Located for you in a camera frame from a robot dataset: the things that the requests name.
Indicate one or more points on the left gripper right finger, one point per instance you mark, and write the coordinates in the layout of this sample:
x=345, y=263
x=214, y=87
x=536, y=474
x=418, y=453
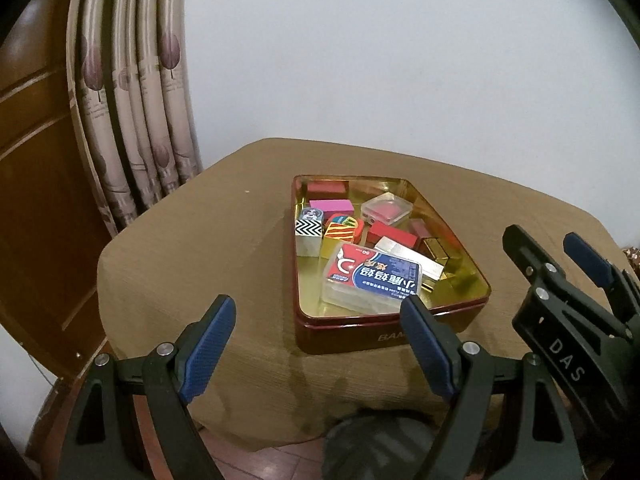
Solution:
x=534, y=438

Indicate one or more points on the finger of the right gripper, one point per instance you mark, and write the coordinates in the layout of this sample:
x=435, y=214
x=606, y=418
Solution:
x=618, y=285
x=538, y=266

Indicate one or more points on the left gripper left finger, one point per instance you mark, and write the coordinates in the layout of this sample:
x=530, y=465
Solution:
x=103, y=439

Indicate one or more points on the clear case red insert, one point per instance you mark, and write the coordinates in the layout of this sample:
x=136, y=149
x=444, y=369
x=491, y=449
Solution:
x=386, y=208

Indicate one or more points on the red rectangular box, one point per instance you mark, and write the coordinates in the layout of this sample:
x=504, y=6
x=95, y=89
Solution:
x=378, y=230

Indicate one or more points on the blue red plastic card box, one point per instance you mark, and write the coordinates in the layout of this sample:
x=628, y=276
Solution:
x=367, y=281

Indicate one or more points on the magenta pink box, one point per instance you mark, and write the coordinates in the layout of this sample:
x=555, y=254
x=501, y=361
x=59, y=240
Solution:
x=333, y=206

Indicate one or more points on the white zigzag cube box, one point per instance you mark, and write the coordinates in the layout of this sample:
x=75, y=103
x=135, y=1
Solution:
x=308, y=237

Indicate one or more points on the small blue oval tin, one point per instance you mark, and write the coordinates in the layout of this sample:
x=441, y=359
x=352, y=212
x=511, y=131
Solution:
x=311, y=213

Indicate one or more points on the gold rectangular box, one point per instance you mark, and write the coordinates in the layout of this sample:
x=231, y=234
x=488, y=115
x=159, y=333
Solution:
x=441, y=252

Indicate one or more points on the silver ribbed lighter case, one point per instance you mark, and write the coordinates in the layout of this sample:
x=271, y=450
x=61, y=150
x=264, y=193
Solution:
x=430, y=269

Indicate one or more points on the yellow red striped box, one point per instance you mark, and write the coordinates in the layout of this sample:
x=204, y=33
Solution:
x=328, y=246

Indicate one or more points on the red gold toffee tin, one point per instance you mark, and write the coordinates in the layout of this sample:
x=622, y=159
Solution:
x=361, y=245

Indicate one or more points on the brown wooden door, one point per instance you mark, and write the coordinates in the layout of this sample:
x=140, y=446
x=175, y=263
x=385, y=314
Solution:
x=51, y=230

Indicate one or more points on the beige patterned curtain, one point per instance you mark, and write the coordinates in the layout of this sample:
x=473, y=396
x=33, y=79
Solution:
x=126, y=80

